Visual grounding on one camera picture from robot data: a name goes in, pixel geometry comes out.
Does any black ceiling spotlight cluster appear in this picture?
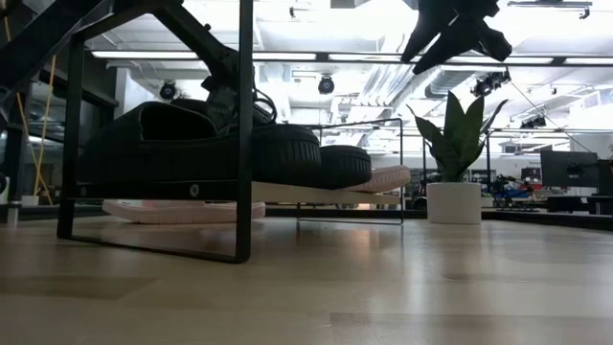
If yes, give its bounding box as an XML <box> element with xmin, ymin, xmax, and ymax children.
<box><xmin>470</xmin><ymin>68</ymin><xmax>512</xmax><ymax>99</ymax></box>
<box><xmin>519</xmin><ymin>114</ymin><xmax>548</xmax><ymax>130</ymax></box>

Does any long ceiling light bar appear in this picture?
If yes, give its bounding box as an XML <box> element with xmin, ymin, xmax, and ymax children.
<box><xmin>90</xmin><ymin>49</ymin><xmax>318</xmax><ymax>61</ymax></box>
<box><xmin>563</xmin><ymin>57</ymin><xmax>613</xmax><ymax>66</ymax></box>
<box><xmin>328</xmin><ymin>53</ymin><xmax>556</xmax><ymax>65</ymax></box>

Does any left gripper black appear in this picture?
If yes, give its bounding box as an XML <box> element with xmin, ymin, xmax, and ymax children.
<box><xmin>200</xmin><ymin>74</ymin><xmax>279</xmax><ymax>130</ymax></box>

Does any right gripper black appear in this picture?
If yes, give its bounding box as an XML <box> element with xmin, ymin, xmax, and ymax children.
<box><xmin>400</xmin><ymin>0</ymin><xmax>513</xmax><ymax>76</ymax></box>

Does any black computer monitor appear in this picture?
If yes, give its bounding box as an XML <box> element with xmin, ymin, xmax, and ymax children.
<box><xmin>539</xmin><ymin>149</ymin><xmax>600</xmax><ymax>189</ymax></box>
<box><xmin>596</xmin><ymin>159</ymin><xmax>613</xmax><ymax>196</ymax></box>

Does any black slide sandal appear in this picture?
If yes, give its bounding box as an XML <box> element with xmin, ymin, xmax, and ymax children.
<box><xmin>313</xmin><ymin>145</ymin><xmax>373</xmax><ymax>190</ymax></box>
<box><xmin>78</xmin><ymin>100</ymin><xmax>323</xmax><ymax>187</ymax></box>

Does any pink slide sandal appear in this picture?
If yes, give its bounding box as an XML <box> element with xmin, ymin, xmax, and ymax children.
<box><xmin>102</xmin><ymin>199</ymin><xmax>266</xmax><ymax>225</ymax></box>
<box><xmin>352</xmin><ymin>165</ymin><xmax>412</xmax><ymax>195</ymax></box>

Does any wooden shelf with black frame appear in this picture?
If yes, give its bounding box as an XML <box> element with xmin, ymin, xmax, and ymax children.
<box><xmin>57</xmin><ymin>0</ymin><xmax>404</xmax><ymax>265</ymax></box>

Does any snake plant in white pot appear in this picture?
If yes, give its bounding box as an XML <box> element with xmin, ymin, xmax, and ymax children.
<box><xmin>406</xmin><ymin>90</ymin><xmax>510</xmax><ymax>225</ymax></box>

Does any black metal table frame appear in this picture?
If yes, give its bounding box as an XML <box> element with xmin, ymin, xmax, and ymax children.
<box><xmin>0</xmin><ymin>0</ymin><xmax>613</xmax><ymax>232</ymax></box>

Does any blue machine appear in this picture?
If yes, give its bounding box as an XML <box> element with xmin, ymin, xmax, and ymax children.
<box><xmin>491</xmin><ymin>172</ymin><xmax>534</xmax><ymax>208</ymax></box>

